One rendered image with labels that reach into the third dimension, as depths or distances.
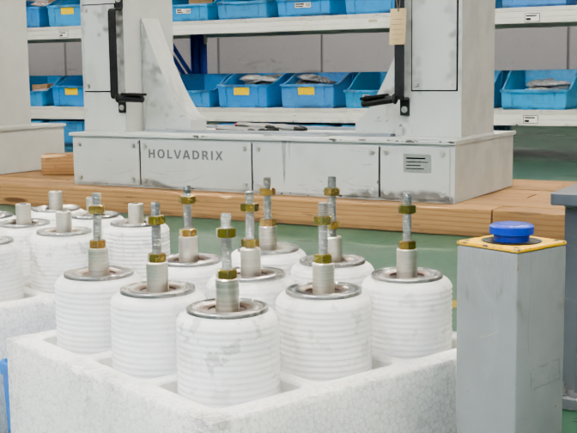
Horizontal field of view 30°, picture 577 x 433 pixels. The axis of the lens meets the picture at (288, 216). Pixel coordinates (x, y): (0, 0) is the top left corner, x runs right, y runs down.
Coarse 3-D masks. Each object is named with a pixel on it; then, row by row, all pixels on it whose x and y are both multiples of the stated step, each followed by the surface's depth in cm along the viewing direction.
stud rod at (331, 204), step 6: (330, 180) 120; (330, 186) 120; (336, 186) 120; (330, 198) 120; (336, 198) 121; (330, 204) 120; (330, 210) 121; (336, 210) 121; (336, 216) 121; (330, 234) 121; (336, 234) 121
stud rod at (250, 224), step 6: (246, 192) 113; (252, 192) 113; (246, 198) 113; (252, 198) 113; (246, 216) 113; (252, 216) 113; (246, 222) 113; (252, 222) 113; (246, 228) 113; (252, 228) 113; (246, 234) 113; (252, 234) 113
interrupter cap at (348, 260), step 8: (304, 256) 123; (312, 256) 124; (344, 256) 124; (352, 256) 124; (360, 256) 123; (304, 264) 120; (312, 264) 119; (336, 264) 118; (344, 264) 118; (352, 264) 119; (360, 264) 119
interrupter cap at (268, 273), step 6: (264, 270) 116; (270, 270) 116; (276, 270) 116; (282, 270) 115; (216, 276) 113; (264, 276) 112; (270, 276) 112; (276, 276) 112; (282, 276) 113; (240, 282) 111; (246, 282) 111; (252, 282) 111
